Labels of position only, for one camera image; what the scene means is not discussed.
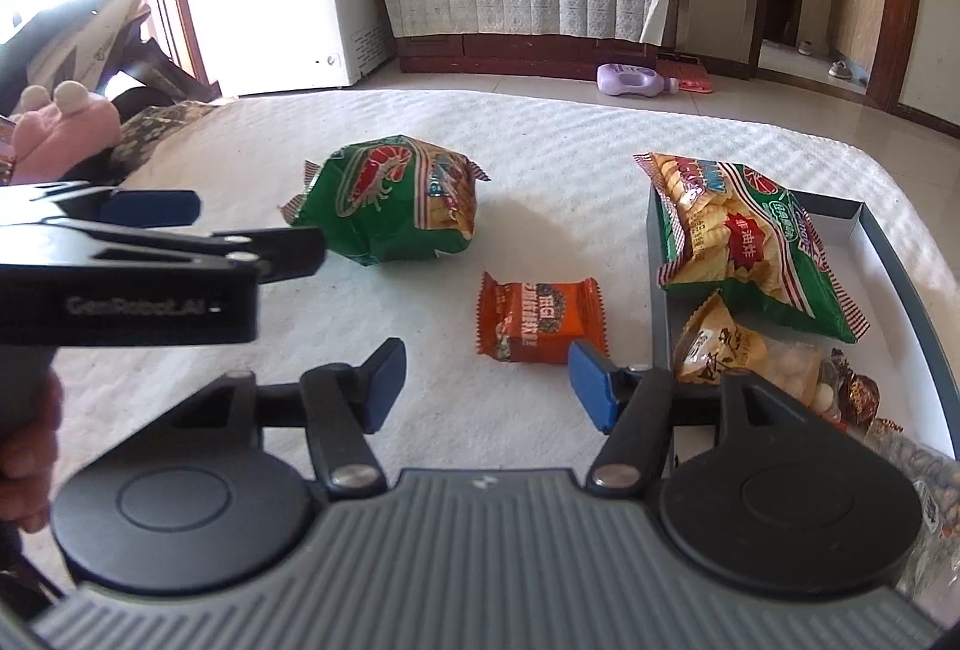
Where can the grey slipper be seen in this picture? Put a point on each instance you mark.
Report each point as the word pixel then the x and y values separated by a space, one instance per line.
pixel 805 49
pixel 840 70

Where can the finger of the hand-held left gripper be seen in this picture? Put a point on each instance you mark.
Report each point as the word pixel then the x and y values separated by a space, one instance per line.
pixel 285 253
pixel 150 208

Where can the red floor mat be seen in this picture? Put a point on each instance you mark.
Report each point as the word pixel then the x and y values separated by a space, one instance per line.
pixel 694 76

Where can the white lace cabinet cloth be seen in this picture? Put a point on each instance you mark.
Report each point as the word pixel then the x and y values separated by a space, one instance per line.
pixel 525 2

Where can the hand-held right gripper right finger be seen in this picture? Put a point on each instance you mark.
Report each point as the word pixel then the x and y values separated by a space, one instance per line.
pixel 592 388

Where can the white and black scooter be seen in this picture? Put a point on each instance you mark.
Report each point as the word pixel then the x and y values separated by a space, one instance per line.
pixel 82 35

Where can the person's left hand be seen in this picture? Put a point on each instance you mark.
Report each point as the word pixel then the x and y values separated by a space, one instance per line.
pixel 34 462

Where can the green shrimp print snack bag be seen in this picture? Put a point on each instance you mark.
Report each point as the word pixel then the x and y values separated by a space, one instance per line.
pixel 390 200

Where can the grey shallow tray box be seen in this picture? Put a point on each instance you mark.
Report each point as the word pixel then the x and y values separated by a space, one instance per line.
pixel 900 290

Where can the brown foil candy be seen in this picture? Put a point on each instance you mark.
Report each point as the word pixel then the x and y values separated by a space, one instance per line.
pixel 859 391
pixel 885 426

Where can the dark wooden television cabinet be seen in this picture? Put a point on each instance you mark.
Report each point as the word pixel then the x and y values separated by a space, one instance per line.
pixel 525 54

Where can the pink plush toy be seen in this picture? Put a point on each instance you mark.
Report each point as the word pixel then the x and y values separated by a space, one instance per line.
pixel 60 125

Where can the clear packet with white balls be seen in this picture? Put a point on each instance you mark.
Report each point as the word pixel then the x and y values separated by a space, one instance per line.
pixel 814 388

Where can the beige kitchen counter cabinet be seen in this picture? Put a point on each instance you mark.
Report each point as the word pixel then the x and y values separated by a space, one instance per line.
pixel 859 13

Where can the purple detergent bottle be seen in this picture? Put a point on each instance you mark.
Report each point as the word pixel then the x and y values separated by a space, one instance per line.
pixel 634 80

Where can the clear bag of seeds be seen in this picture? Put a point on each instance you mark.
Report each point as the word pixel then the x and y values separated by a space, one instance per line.
pixel 922 507

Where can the yellow label clear snack packet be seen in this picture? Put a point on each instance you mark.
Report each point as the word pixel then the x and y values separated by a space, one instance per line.
pixel 720 350

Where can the dark patterned cushion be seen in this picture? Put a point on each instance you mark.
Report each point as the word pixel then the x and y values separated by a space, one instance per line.
pixel 161 129

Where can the orange snack packet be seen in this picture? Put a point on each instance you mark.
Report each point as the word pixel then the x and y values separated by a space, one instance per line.
pixel 536 320

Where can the green cracker snack bag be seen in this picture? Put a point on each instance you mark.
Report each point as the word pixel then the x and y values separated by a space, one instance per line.
pixel 750 245

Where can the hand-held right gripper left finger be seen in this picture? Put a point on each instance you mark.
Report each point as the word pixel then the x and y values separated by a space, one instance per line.
pixel 384 388

